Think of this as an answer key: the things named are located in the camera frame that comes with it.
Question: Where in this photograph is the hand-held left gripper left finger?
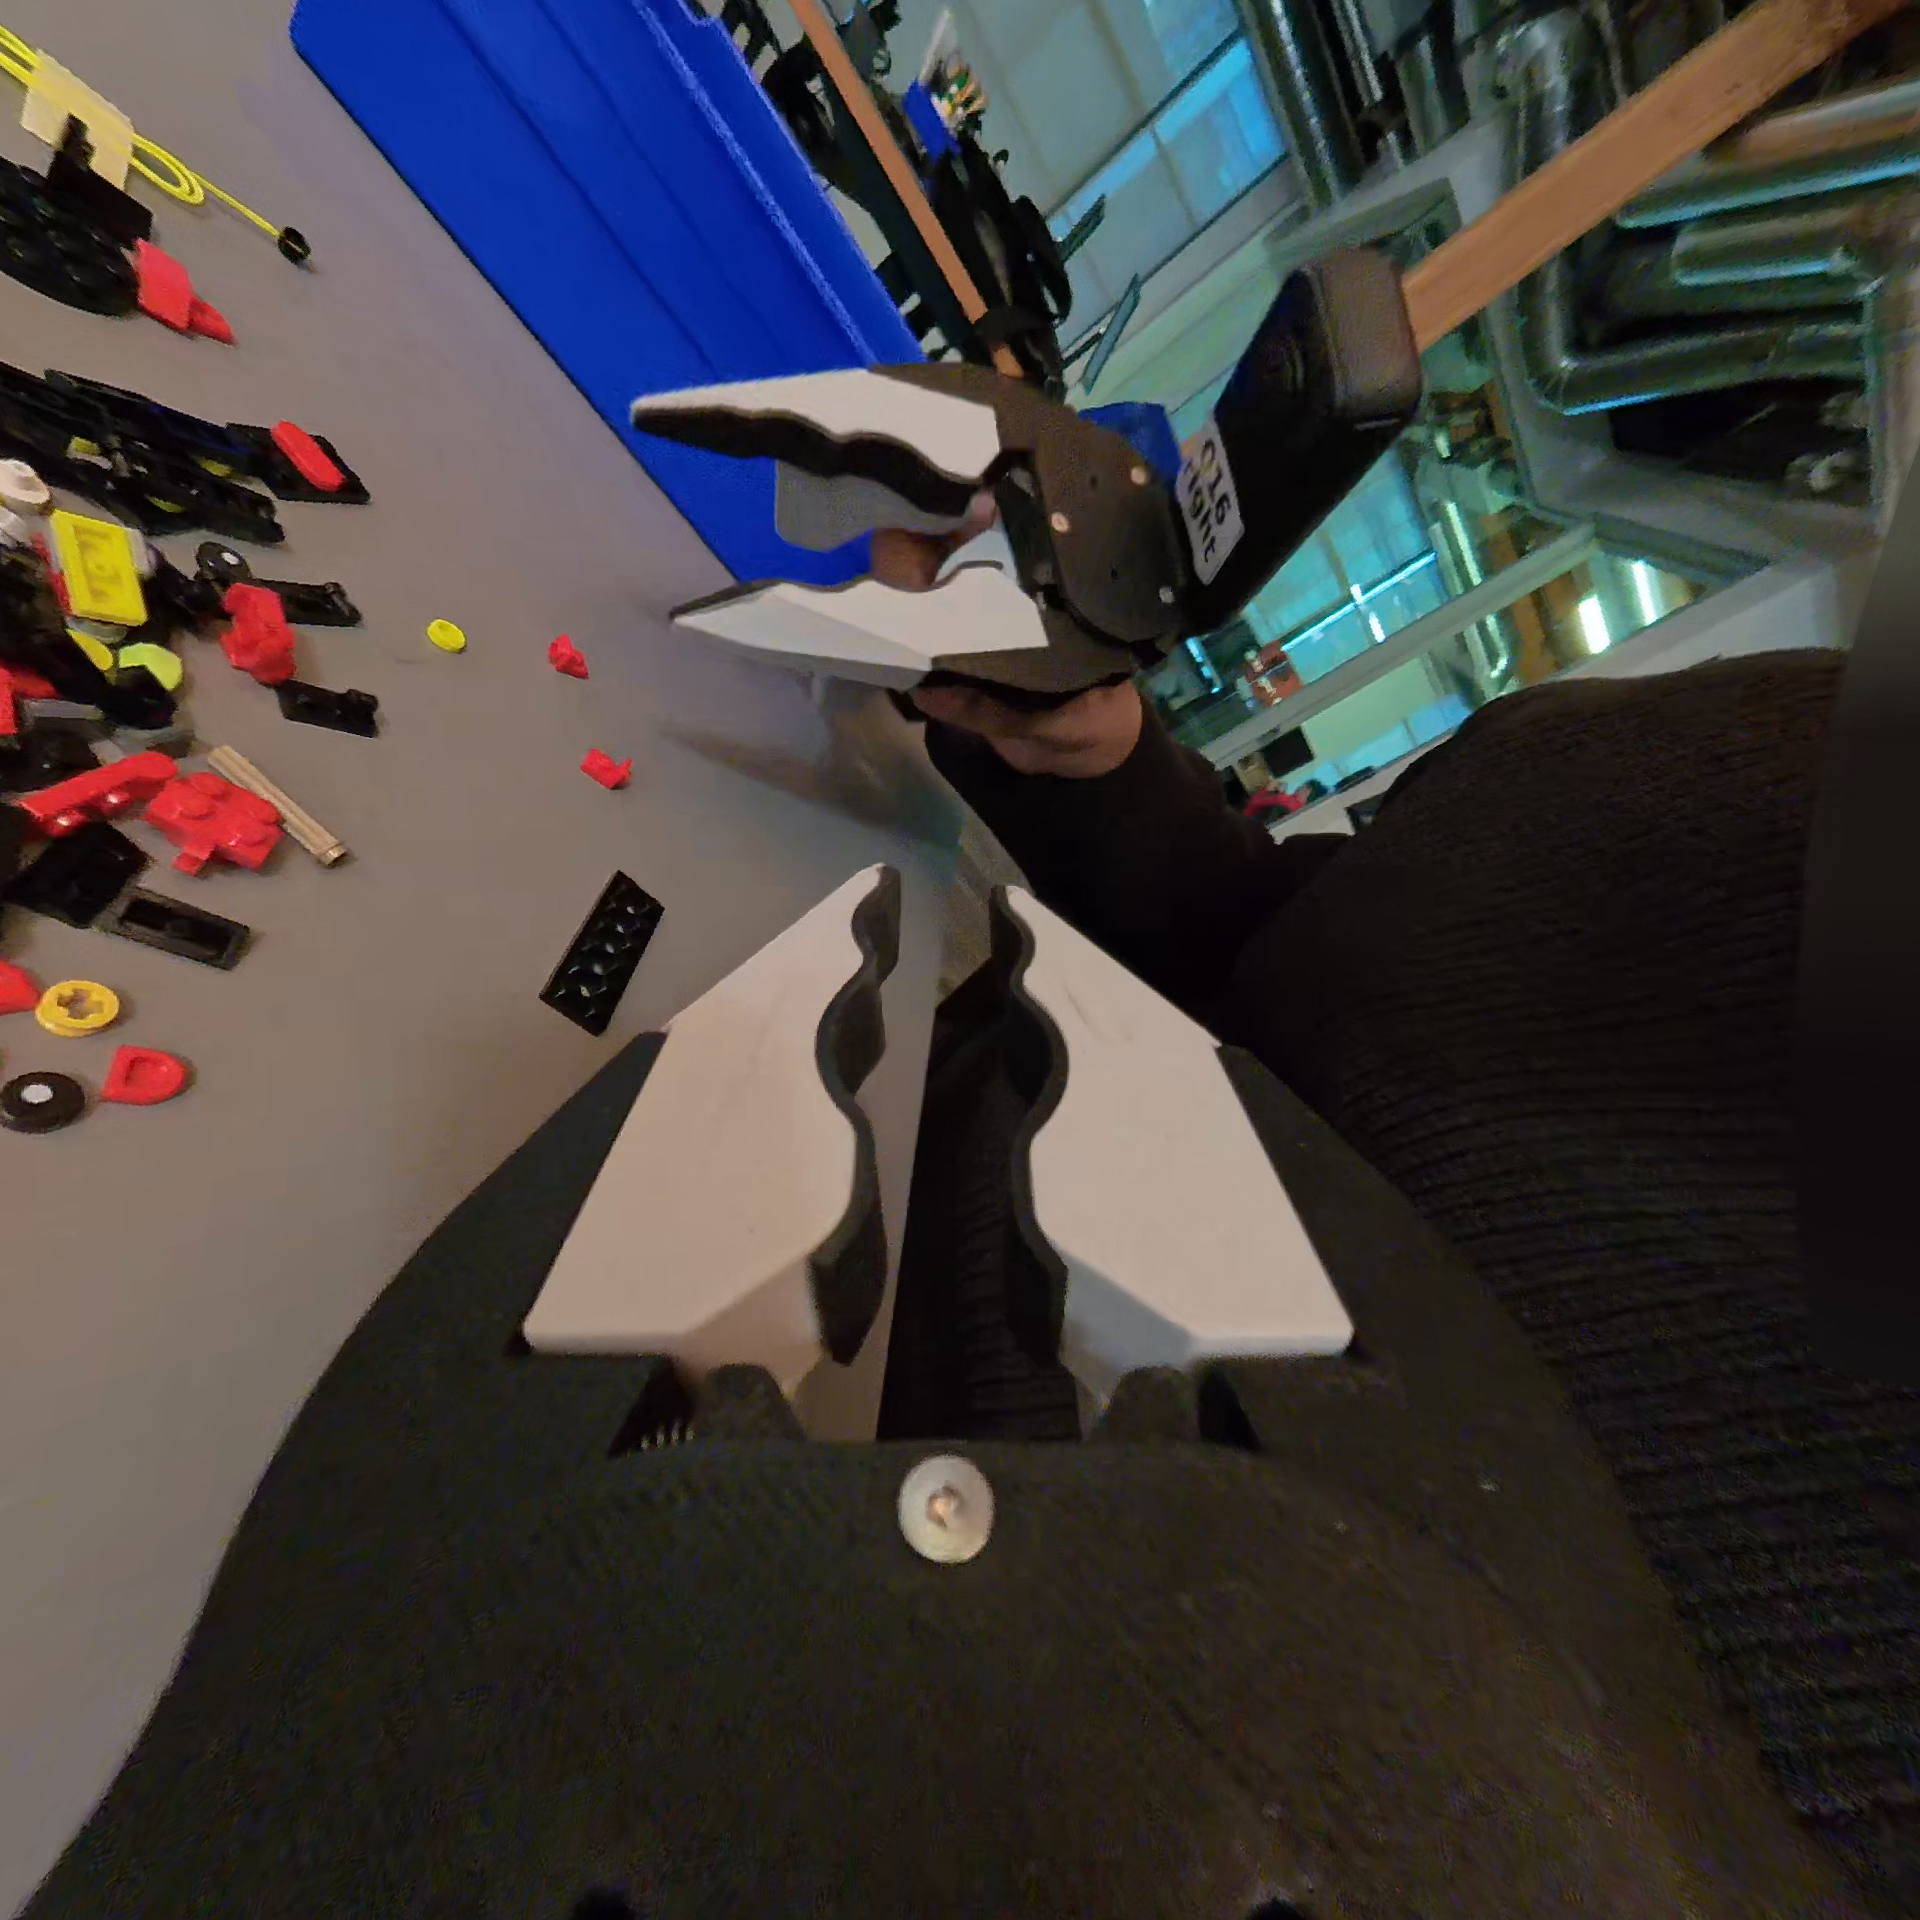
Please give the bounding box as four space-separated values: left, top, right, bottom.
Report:
520 861 905 1439

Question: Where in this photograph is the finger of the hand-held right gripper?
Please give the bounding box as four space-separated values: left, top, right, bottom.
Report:
627 367 1008 557
667 556 1052 688

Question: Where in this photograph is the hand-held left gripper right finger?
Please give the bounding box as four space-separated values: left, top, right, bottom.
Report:
982 881 1361 1443

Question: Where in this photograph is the black lego plate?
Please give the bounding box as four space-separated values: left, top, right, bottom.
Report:
540 871 665 1038

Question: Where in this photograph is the person's right forearm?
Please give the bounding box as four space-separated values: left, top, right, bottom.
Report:
922 704 1361 1052

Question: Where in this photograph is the tan lego rod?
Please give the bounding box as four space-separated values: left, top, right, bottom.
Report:
209 744 350 869

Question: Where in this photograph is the pile of lego pieces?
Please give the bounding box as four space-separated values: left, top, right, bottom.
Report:
0 150 385 1143

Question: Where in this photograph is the person's right hand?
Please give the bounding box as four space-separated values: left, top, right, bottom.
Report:
870 499 1154 779

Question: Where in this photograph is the blue cloth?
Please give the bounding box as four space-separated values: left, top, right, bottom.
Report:
1076 400 1190 485

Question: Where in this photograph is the wooden background desk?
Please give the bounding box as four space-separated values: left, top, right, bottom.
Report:
786 0 1025 376

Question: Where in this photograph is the blue plastic bin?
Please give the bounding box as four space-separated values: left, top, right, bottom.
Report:
288 0 923 588

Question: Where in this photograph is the light wooden beam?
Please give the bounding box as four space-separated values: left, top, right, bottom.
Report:
1402 0 1914 353

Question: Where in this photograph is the person's black sweater torso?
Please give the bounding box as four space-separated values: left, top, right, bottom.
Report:
878 644 1920 1920

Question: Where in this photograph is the yellow lego string piece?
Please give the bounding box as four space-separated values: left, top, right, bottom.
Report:
0 22 313 270

